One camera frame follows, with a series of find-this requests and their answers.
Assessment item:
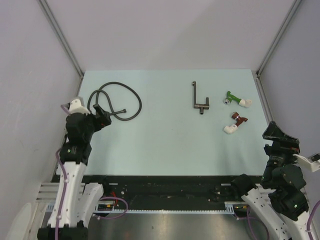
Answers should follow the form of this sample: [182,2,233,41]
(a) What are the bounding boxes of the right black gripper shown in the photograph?
[260,120,302,184]

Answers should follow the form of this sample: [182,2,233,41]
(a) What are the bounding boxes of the aluminium frame post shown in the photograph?
[37,0,85,80]
[256,0,305,76]

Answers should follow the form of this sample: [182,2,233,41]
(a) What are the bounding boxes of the brown tap white elbow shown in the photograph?
[223,112,248,135]

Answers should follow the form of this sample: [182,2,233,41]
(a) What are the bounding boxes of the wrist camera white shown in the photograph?
[60,96,91,115]
[293,153,320,173]

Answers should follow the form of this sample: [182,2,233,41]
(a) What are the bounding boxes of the white slotted cable duct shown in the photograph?
[93,203,244,215]

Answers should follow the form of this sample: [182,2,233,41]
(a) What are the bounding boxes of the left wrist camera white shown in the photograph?
[60,96,91,115]

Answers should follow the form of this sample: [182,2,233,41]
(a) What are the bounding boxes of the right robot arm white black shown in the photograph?
[230,121,320,240]

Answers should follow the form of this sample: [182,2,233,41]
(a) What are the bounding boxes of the left aluminium frame post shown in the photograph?
[37,0,85,80]

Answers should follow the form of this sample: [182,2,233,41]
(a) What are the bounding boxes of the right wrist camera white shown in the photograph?
[293,153,320,173]

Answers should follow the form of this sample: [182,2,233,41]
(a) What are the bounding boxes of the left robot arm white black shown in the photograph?
[37,103,112,240]

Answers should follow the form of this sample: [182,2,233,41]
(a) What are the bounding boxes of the dark metal faucet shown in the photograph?
[192,81,210,115]

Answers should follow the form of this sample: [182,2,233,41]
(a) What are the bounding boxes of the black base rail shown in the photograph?
[51,174,261,211]

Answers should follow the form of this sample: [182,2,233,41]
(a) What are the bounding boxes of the right aluminium frame post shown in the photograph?
[256,0,305,76]

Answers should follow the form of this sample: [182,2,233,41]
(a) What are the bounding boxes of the green tap white elbow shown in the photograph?
[223,91,253,108]

